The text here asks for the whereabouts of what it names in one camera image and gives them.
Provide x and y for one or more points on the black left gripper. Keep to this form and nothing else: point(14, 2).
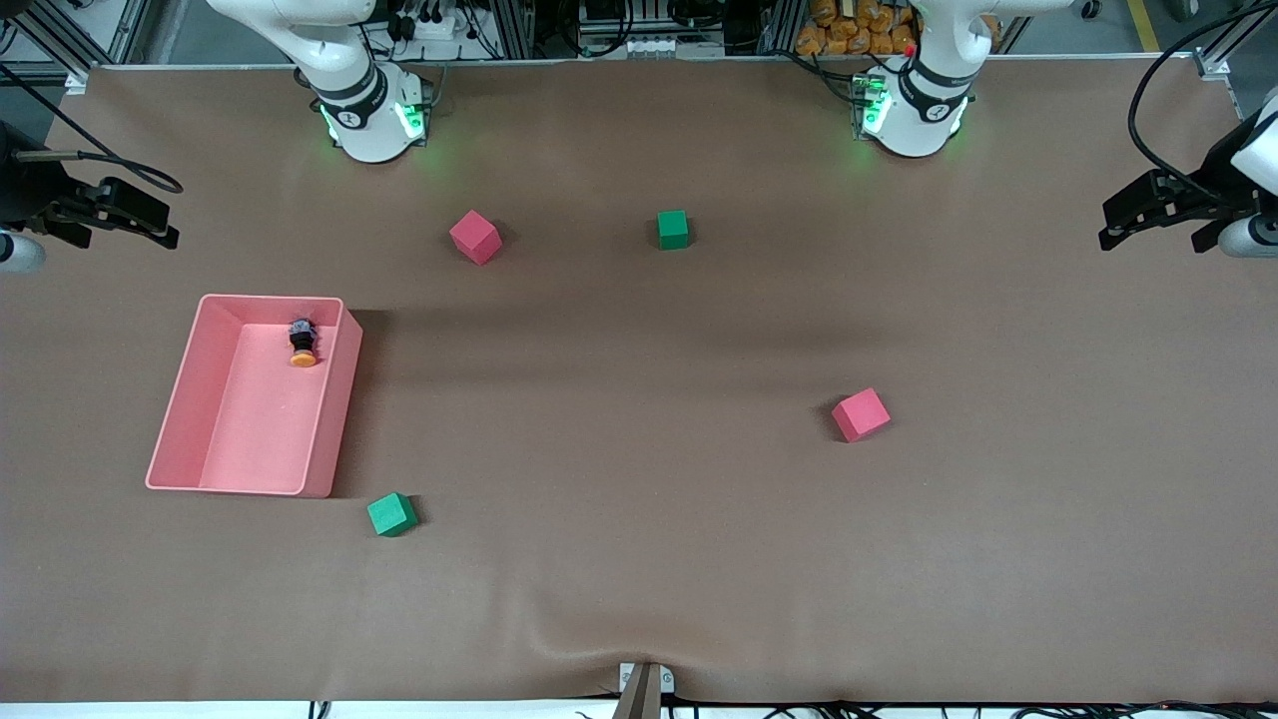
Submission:
point(1210, 172)

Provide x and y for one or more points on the white power strip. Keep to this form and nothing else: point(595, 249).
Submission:
point(429, 25)

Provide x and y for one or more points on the green foam cube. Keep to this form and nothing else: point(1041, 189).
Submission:
point(391, 515)
point(673, 231)

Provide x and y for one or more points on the pile of orange packets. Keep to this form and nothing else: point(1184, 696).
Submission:
point(849, 25)

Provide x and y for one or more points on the aluminium frame profile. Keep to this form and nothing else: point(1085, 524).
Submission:
point(1233, 40)
point(100, 30)

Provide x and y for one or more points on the pink plastic tray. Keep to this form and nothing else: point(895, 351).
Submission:
point(260, 419)

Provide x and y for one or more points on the brown table mat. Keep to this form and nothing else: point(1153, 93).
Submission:
point(639, 559)

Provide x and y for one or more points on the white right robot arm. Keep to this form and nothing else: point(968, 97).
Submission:
point(369, 110)

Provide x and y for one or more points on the orange cap push button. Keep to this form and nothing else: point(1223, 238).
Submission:
point(303, 345)

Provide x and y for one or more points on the pink foam cube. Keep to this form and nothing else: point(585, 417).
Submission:
point(861, 415)
point(474, 238)

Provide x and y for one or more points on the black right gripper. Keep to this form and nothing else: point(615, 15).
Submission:
point(30, 192)

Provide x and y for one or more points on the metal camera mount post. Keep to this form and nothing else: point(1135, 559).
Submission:
point(639, 699)

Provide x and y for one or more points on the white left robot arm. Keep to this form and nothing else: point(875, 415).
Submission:
point(919, 110)

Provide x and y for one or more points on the white connector strip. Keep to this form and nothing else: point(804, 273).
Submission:
point(644, 47)

